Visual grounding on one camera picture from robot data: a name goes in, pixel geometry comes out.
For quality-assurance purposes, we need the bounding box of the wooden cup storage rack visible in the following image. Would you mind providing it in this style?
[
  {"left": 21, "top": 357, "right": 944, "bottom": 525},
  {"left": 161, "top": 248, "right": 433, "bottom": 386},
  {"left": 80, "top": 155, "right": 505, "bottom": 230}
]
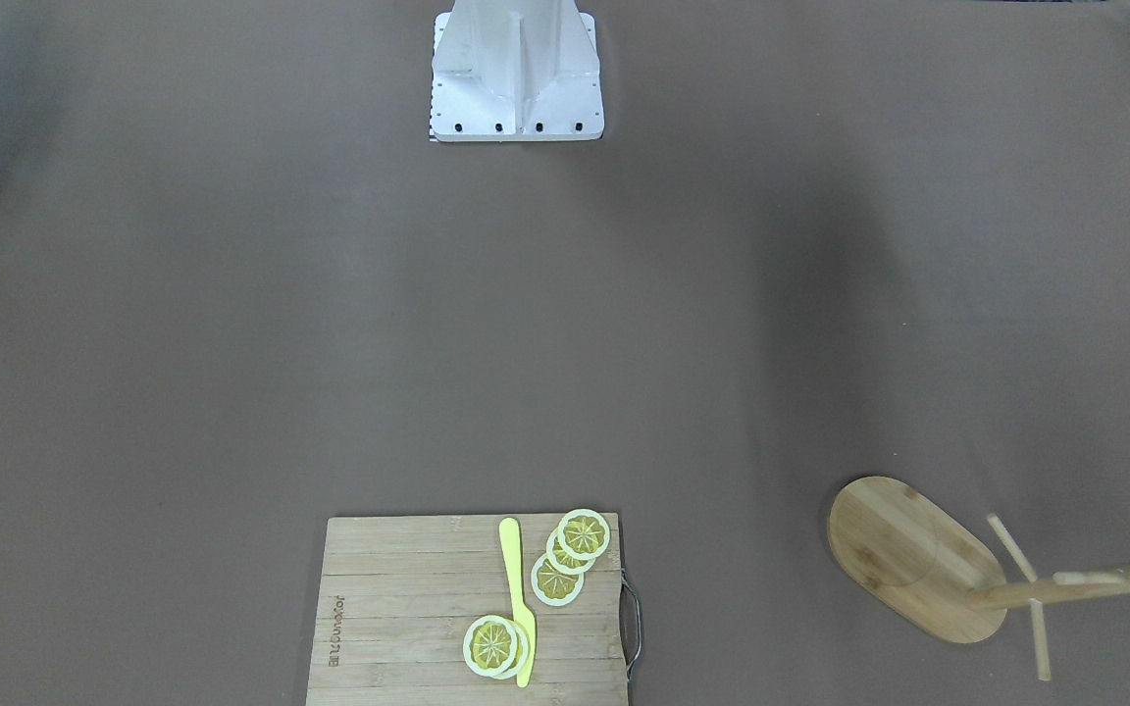
[{"left": 825, "top": 477, "right": 1130, "bottom": 681}]

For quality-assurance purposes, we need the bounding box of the lemon slice top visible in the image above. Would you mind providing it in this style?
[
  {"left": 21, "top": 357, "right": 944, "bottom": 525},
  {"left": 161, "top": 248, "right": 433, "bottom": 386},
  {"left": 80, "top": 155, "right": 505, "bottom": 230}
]
[{"left": 556, "top": 508, "right": 612, "bottom": 560}]

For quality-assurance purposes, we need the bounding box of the yellow plastic knife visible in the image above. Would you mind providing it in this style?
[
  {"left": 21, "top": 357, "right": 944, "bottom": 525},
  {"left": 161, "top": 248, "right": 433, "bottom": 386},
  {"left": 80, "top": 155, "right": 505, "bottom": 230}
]
[{"left": 498, "top": 517, "right": 538, "bottom": 688}]

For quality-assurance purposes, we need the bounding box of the lemon slice middle overlapped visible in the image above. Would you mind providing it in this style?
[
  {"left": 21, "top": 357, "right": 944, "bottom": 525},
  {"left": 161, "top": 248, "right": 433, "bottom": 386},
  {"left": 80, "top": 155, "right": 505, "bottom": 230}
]
[{"left": 545, "top": 530, "right": 596, "bottom": 576}]

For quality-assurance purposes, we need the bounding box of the lemon slice lower of trio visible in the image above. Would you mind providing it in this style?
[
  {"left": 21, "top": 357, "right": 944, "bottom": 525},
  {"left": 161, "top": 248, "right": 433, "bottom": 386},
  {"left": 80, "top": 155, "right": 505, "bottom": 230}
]
[{"left": 531, "top": 554, "right": 585, "bottom": 607}]

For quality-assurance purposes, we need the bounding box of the bamboo cutting board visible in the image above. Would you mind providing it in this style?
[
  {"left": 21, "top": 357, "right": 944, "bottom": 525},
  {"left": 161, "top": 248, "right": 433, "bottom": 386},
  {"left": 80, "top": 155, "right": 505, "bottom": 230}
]
[{"left": 305, "top": 509, "right": 641, "bottom": 705}]

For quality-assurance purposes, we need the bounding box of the lemon slice under knife slice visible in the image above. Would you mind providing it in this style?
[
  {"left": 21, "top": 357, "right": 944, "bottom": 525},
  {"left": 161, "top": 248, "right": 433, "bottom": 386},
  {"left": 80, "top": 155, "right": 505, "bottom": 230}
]
[{"left": 490, "top": 621, "right": 531, "bottom": 681}]

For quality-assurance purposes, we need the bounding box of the lemon slice on knife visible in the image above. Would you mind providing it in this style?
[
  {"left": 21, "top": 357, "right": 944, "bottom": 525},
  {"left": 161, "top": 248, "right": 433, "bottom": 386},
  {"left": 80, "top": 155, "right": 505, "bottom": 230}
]
[{"left": 462, "top": 615, "right": 515, "bottom": 678}]

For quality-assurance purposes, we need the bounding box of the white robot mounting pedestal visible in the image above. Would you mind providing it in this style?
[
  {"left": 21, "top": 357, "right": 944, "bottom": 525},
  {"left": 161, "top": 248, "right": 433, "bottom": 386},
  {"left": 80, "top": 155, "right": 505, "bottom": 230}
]
[{"left": 428, "top": 1, "right": 605, "bottom": 143}]

